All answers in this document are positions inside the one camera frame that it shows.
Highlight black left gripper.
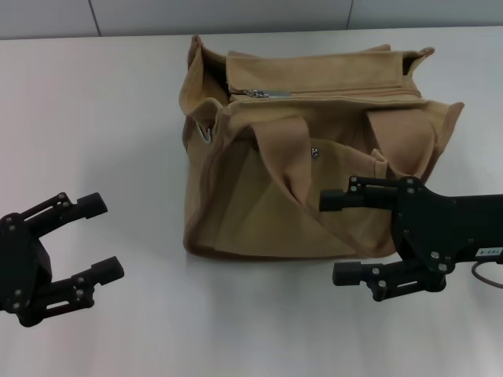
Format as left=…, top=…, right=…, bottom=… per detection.
left=0, top=192, right=126, bottom=328

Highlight silver zipper pull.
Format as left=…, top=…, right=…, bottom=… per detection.
left=244, top=89, right=291, bottom=100

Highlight right gripper cable with plug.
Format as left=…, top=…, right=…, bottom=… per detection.
left=470, top=260, right=503, bottom=288

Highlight khaki canvas food bag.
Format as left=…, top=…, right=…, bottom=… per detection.
left=177, top=34, right=465, bottom=260

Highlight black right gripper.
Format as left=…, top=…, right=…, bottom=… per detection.
left=319, top=176, right=503, bottom=303

